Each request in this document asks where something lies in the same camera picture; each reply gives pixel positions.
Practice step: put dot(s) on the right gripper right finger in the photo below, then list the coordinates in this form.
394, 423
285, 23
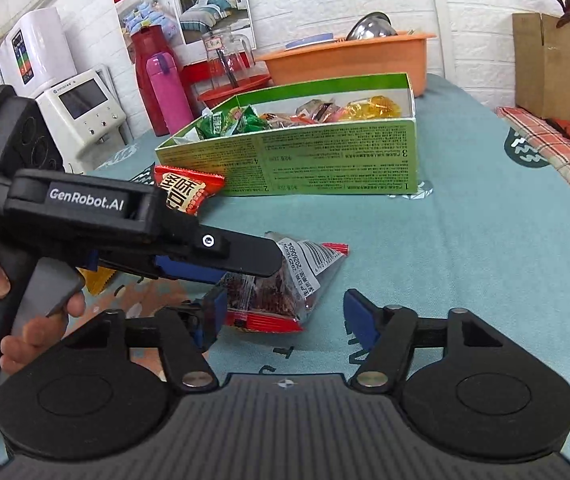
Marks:
387, 335

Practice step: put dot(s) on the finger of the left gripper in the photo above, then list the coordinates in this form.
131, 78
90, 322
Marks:
179, 270
234, 252

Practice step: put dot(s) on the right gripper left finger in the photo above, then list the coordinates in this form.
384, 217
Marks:
185, 333

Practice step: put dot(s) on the clear red snack packet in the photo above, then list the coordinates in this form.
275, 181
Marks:
282, 303

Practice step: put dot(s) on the yellow snack packet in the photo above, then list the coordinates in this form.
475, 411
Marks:
373, 108

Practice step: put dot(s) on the person's left hand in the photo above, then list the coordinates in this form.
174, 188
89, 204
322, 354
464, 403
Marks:
38, 286

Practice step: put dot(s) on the white appliance with screen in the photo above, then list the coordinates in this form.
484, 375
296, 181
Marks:
85, 120

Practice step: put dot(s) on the green snack packet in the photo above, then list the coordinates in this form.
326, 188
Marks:
216, 125

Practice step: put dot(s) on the pink thermos bottle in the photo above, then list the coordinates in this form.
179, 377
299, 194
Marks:
165, 80

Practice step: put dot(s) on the red plastic basket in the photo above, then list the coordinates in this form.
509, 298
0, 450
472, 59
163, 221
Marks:
214, 97

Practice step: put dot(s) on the green white cardboard box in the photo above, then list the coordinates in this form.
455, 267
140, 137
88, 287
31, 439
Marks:
288, 141

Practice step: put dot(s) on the white water purifier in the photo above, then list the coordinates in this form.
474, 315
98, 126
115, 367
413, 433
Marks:
35, 54

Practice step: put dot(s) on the clear glass pitcher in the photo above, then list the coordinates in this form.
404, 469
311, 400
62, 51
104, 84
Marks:
229, 57

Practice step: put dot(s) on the orange plastic basin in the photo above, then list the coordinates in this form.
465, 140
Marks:
404, 53

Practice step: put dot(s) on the blue lidded round container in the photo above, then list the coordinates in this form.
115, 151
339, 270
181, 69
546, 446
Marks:
325, 38

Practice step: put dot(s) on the bedding poster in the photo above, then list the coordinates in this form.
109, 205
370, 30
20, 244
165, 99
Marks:
184, 22

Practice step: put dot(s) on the plaid red cloth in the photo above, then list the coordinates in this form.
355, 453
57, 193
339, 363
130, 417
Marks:
534, 143

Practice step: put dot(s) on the steel bowls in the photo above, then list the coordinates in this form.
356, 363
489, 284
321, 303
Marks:
373, 25

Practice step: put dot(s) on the brown cardboard box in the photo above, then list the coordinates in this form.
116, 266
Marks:
542, 65

